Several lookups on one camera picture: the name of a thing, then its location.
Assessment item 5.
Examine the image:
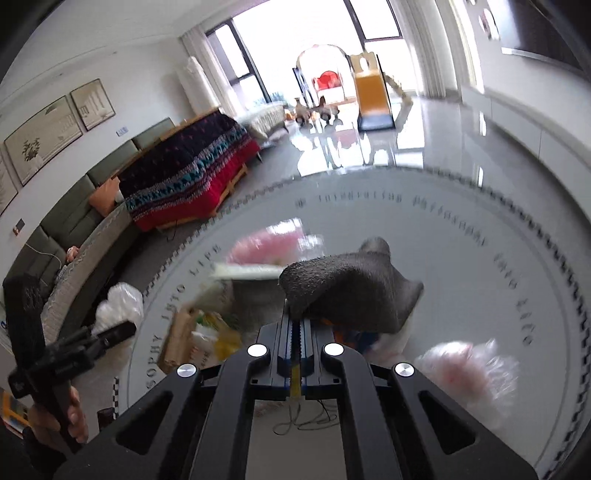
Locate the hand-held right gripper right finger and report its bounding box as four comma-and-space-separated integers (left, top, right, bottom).
301, 320, 540, 480

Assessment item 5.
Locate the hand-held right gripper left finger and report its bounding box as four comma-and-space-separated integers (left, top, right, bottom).
60, 320, 302, 480

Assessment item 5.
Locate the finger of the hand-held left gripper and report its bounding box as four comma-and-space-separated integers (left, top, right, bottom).
90, 321, 138, 356

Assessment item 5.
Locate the grey cloth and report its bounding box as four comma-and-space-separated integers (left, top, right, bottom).
279, 237, 424, 334

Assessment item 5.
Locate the beige printed snack packet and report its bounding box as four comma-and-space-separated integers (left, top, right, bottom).
209, 262, 285, 283

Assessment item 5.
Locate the person's left forearm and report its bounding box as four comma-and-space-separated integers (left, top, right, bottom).
0, 422, 75, 480

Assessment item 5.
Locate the person's left hand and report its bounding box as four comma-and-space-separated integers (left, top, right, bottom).
28, 388, 90, 446

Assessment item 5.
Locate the white plastic bag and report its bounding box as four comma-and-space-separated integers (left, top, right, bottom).
91, 282, 145, 337

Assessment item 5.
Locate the black thread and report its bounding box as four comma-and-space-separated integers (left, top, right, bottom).
271, 401, 341, 437

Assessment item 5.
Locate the colourful crumpled wrapper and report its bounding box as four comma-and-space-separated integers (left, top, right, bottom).
323, 318, 413, 366

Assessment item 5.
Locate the green brown snack packet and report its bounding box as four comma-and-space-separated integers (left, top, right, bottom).
158, 302, 244, 376

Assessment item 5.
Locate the green sofa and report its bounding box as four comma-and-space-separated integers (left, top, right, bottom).
0, 117, 186, 326

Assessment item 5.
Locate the pink clear plastic bag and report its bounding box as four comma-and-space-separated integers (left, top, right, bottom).
225, 225, 325, 269
412, 338, 521, 431

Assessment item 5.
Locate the orange cushion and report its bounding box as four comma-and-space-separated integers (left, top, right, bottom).
88, 178, 123, 217

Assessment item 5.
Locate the dark red patterned blanket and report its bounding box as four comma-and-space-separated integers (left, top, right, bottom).
117, 112, 262, 232

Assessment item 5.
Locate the large framed picture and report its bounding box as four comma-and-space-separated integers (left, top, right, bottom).
4, 95, 85, 186

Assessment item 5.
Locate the small framed picture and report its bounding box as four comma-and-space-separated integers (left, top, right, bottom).
69, 78, 116, 132

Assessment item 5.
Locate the cream sofa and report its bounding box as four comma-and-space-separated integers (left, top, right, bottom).
237, 103, 290, 140

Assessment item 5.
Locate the ride-on toy animals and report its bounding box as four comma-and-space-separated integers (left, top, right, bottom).
293, 95, 342, 126

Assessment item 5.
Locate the white standing air conditioner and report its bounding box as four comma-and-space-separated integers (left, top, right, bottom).
178, 56, 221, 114

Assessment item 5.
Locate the white arched playhouse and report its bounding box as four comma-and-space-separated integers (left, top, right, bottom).
292, 44, 355, 108

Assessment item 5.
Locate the white low cabinet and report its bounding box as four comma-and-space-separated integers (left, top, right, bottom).
462, 84, 591, 185

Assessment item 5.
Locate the white curtain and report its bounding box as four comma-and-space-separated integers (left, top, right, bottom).
401, 0, 464, 99

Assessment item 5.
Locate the wooden pallet frame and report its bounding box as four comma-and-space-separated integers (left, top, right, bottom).
157, 159, 251, 232

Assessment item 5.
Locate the wall television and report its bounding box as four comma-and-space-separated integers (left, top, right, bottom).
500, 0, 591, 71

